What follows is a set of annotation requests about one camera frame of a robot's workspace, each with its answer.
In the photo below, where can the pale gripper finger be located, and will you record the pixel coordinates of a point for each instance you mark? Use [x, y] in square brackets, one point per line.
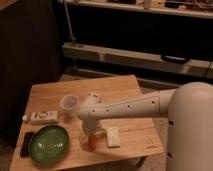
[84, 139]
[100, 134]

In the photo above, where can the wooden table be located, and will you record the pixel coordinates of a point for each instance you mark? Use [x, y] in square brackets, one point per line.
[139, 137]

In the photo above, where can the upper wooden shelf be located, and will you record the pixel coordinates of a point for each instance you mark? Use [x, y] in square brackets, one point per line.
[128, 7]

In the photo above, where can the clear plastic cup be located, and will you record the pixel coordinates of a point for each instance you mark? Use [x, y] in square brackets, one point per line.
[69, 105]

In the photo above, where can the red pepper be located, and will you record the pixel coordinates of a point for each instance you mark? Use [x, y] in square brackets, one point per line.
[92, 142]

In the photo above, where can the metal pole stand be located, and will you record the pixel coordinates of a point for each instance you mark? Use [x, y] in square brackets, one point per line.
[72, 37]

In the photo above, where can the white tube bottle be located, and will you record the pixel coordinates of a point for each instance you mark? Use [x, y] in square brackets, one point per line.
[37, 118]

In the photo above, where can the long wooden bench shelf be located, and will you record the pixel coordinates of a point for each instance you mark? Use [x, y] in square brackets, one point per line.
[135, 59]

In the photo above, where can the black object on shelf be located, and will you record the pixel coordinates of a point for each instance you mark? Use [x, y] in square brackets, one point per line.
[174, 59]

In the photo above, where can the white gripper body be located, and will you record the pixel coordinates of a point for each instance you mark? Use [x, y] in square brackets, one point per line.
[91, 127]

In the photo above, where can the black rectangular bar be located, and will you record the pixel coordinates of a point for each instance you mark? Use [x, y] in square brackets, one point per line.
[25, 145]

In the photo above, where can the green bowl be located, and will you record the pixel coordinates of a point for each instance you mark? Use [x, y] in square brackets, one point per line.
[48, 145]

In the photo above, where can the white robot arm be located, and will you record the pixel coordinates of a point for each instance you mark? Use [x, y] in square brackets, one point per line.
[189, 110]

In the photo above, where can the white sponge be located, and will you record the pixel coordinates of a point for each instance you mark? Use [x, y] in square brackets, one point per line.
[113, 139]

